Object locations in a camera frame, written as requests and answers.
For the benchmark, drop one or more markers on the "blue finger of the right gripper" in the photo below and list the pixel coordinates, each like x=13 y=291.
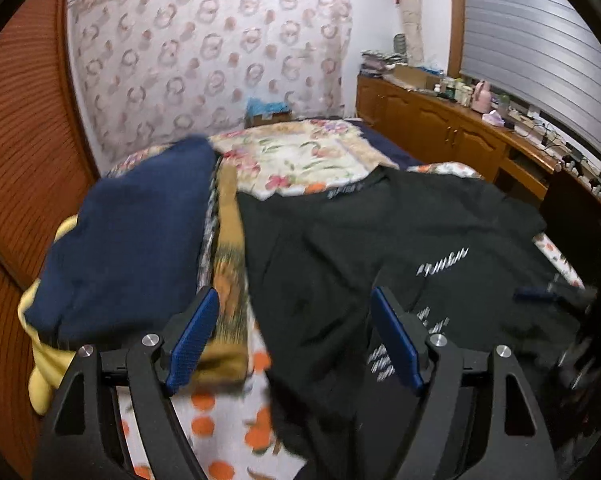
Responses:
x=536 y=294

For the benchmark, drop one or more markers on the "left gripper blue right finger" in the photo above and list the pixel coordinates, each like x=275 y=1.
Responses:
x=404 y=338

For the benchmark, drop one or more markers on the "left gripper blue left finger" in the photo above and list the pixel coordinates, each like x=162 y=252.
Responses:
x=185 y=337

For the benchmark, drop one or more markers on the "black printed t-shirt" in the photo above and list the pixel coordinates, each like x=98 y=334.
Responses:
x=454 y=251

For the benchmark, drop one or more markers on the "mustard sunflower folded garment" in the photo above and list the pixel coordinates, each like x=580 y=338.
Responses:
x=224 y=360

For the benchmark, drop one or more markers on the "orange print white bedsheet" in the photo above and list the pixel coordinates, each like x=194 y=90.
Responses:
x=229 y=431

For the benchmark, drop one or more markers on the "navy blue folded garment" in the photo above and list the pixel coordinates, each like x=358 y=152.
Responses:
x=131 y=261

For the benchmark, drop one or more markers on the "dark navy blanket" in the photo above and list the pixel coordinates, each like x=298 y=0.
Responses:
x=387 y=147

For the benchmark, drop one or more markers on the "wooden sideboard cabinet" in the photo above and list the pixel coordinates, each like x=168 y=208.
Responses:
x=435 y=130

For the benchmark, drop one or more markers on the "floral cream quilt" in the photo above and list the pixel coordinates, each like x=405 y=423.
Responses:
x=296 y=158

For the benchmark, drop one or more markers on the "brown louvered wardrobe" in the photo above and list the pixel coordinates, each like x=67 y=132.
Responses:
x=46 y=169

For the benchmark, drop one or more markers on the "blue item box by bed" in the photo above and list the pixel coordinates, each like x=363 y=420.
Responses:
x=260 y=113

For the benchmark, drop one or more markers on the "cardboard box on cabinet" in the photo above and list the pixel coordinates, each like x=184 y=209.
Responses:
x=416 y=77

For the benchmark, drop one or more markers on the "stack of folded fabrics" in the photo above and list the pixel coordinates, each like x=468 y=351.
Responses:
x=376 y=64

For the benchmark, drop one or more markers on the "grey window blind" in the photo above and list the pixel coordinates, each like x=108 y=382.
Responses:
x=541 y=51

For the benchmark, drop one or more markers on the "pink circle patterned curtain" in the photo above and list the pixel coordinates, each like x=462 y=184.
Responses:
x=152 y=71

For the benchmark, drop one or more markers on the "cream side curtain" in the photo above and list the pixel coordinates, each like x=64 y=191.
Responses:
x=411 y=18

